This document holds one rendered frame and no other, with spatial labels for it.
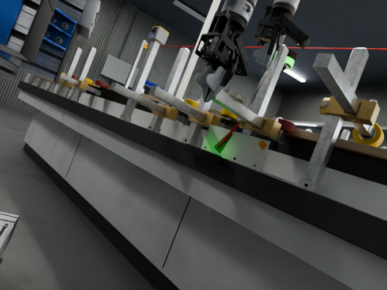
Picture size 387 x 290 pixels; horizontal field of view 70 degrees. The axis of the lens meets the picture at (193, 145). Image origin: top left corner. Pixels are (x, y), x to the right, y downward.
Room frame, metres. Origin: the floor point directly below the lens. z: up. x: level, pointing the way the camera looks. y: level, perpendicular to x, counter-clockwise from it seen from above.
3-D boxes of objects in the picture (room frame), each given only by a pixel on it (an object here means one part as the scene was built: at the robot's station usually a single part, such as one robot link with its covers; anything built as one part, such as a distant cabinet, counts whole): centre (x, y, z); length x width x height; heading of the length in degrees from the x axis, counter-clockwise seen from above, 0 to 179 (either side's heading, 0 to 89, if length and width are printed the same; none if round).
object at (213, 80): (0.68, 0.01, 0.86); 0.06 x 0.03 x 0.09; 136
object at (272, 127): (0.93, -0.18, 0.84); 0.14 x 0.06 x 0.05; 46
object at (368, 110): (0.76, -0.36, 0.94); 0.14 x 0.06 x 0.05; 46
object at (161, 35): (1.47, 0.39, 1.18); 0.07 x 0.07 x 0.08; 46
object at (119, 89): (1.22, 0.22, 0.80); 0.44 x 0.03 x 0.04; 136
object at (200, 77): (0.70, 0.03, 0.86); 0.06 x 0.03 x 0.09; 136
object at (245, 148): (0.95, -0.12, 0.75); 0.26 x 0.01 x 0.10; 46
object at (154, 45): (1.47, 0.39, 0.92); 0.05 x 0.05 x 0.45; 46
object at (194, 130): (1.12, 0.02, 0.87); 0.04 x 0.04 x 0.48; 46
